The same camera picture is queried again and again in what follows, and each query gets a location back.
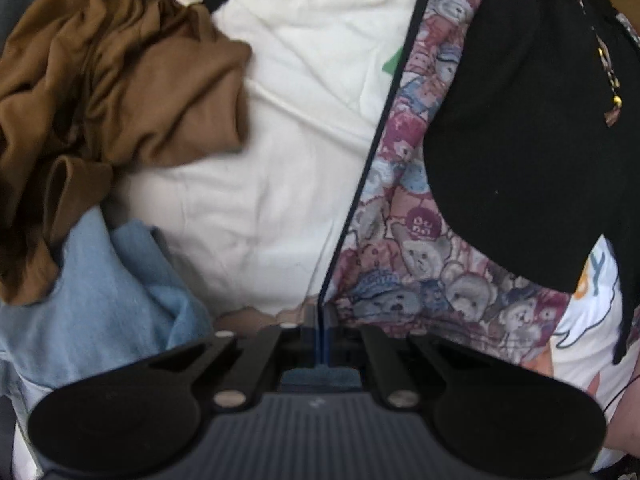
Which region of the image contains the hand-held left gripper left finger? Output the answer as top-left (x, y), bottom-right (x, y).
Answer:
top-left (145, 322), bottom-right (321, 409)

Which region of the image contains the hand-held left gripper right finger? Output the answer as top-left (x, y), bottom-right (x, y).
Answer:
top-left (320, 324), bottom-right (501, 409)

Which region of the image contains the black garment with bear-print lining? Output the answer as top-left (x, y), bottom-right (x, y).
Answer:
top-left (317, 0), bottom-right (640, 378)

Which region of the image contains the cream bear printed blanket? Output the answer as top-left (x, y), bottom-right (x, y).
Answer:
top-left (105, 0), bottom-right (640, 471)

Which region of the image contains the light blue cloth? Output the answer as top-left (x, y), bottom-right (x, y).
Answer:
top-left (0, 207), bottom-right (216, 396)

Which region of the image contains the brown garment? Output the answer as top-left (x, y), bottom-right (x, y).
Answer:
top-left (0, 0), bottom-right (253, 307)

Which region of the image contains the dark grey pillow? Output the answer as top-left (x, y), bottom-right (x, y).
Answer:
top-left (0, 0), bottom-right (56, 46)

